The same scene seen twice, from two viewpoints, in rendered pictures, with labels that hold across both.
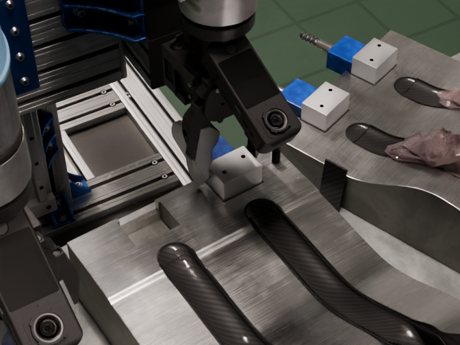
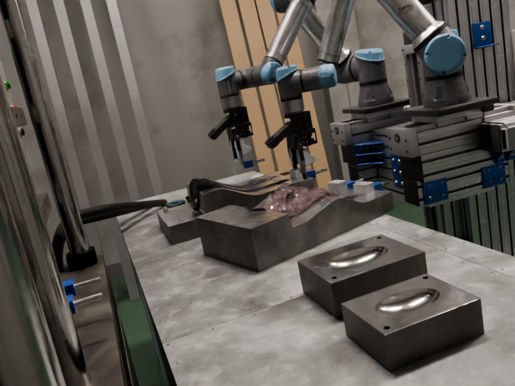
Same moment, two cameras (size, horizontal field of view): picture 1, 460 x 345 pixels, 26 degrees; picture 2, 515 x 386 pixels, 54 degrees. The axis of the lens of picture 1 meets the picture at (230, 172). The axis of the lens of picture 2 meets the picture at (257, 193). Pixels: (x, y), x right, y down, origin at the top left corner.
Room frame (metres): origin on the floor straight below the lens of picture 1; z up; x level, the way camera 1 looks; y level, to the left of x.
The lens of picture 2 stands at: (1.11, -1.68, 1.24)
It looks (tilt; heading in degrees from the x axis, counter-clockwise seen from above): 12 degrees down; 107
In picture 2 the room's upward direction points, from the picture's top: 11 degrees counter-clockwise
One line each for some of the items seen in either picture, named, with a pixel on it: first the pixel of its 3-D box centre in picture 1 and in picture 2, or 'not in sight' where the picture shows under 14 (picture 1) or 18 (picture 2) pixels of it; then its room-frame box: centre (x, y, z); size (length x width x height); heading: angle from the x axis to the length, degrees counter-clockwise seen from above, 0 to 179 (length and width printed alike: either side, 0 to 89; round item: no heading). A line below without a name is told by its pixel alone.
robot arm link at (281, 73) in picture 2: not in sight; (289, 83); (0.77, 0.01, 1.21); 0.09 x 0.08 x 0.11; 179
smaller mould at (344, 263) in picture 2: not in sight; (361, 273); (0.99, -0.73, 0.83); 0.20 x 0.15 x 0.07; 34
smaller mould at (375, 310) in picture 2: not in sight; (410, 318); (1.08, -0.92, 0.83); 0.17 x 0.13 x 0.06; 34
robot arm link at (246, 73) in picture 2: not in sight; (251, 77); (0.58, 0.25, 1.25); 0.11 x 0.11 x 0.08; 49
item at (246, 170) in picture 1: (209, 155); (310, 173); (0.78, 0.02, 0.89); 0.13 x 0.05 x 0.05; 34
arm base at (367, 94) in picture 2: not in sight; (375, 92); (1.01, 0.56, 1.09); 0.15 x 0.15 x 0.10
